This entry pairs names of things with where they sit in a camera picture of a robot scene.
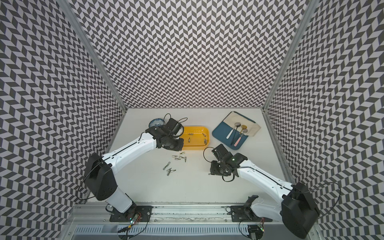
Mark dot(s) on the yellow plastic storage box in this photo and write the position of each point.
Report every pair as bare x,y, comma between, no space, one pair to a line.
197,140

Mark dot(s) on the pink handled silver spoon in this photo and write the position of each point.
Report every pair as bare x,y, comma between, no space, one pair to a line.
244,131

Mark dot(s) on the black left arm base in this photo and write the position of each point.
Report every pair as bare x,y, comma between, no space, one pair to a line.
138,213

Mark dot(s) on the beige cloth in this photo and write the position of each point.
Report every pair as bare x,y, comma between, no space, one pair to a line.
234,117

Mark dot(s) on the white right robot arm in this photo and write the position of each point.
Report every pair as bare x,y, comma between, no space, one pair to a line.
291,204

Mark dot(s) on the aluminium corner post left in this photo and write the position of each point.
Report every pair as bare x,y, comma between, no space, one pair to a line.
71,17

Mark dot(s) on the white handled silver spoon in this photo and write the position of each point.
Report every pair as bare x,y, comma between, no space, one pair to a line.
232,130

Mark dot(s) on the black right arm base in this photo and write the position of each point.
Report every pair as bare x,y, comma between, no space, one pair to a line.
244,212

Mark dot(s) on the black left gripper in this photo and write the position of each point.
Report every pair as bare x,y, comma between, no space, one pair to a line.
180,146

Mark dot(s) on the aluminium corner post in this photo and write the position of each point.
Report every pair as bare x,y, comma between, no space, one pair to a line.
71,17
313,4

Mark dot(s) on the black long spoon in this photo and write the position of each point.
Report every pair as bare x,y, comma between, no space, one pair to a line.
235,134

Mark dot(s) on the aluminium front rail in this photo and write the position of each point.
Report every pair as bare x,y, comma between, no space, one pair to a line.
163,213

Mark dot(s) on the aluminium corner post right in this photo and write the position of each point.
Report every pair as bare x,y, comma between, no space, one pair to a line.
313,4

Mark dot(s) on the teal plastic tray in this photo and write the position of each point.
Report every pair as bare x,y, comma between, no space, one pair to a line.
234,130

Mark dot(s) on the blue patterned ceramic bowl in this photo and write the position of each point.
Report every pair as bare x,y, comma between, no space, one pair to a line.
157,123

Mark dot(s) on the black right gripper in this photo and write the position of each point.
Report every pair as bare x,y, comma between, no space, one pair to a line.
213,171

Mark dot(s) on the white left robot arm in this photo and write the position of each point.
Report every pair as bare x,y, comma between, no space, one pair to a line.
100,173

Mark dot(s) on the gold spoon green handle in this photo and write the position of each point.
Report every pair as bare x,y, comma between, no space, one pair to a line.
243,127

